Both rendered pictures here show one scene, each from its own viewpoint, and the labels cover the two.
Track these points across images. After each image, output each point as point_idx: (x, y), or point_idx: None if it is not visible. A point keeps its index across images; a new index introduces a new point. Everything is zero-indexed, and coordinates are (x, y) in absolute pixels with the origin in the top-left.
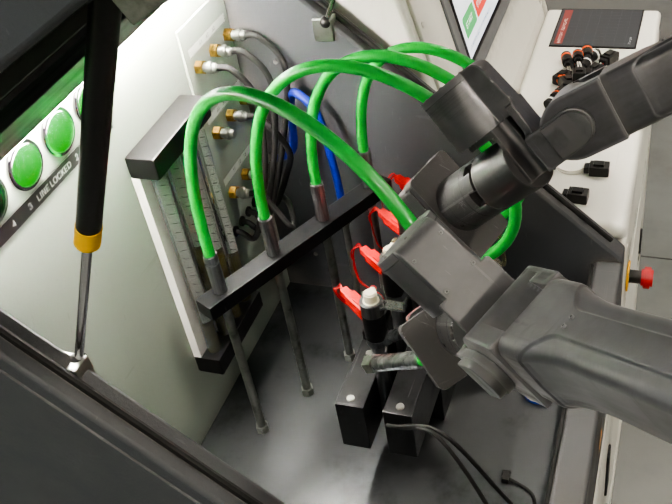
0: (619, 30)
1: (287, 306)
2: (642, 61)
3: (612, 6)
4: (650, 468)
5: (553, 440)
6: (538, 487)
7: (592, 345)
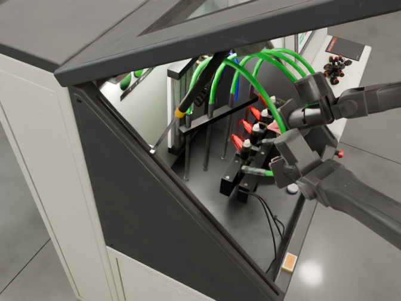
0: (354, 51)
1: (208, 136)
2: (381, 90)
3: (343, 28)
4: (314, 222)
5: (295, 208)
6: (286, 224)
7: (356, 195)
